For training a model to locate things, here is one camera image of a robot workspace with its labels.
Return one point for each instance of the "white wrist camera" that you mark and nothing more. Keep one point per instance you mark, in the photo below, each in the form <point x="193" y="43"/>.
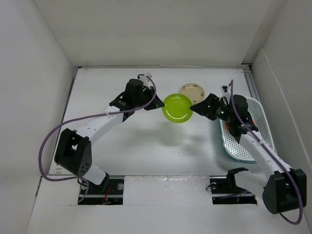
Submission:
<point x="226" y="92"/>
<point x="147" y="78"/>

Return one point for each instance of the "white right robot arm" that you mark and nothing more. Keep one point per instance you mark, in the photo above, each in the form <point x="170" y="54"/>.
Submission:
<point x="286" y="188"/>

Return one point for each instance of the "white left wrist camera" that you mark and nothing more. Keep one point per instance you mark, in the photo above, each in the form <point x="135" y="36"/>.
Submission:
<point x="147" y="78"/>

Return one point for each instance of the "cream plate with small motifs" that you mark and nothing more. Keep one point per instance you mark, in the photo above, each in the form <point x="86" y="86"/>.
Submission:
<point x="194" y="92"/>

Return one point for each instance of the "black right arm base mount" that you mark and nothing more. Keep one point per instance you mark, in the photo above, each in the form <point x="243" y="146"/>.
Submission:
<point x="225" y="194"/>

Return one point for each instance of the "lime green plate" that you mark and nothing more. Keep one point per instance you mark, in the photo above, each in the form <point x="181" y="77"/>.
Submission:
<point x="176" y="108"/>

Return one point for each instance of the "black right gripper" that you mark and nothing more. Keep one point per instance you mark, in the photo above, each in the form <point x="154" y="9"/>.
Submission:
<point x="203" y="108"/>

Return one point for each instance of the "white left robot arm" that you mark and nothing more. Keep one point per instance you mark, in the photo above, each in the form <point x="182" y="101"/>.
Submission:
<point x="74" y="149"/>

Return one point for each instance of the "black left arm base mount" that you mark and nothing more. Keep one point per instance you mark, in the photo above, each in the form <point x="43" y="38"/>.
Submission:
<point x="113" y="195"/>

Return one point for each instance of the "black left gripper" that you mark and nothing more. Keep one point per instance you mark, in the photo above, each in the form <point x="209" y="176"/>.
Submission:
<point x="155" y="104"/>

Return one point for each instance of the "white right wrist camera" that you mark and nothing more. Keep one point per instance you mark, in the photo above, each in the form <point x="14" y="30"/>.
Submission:
<point x="226" y="92"/>

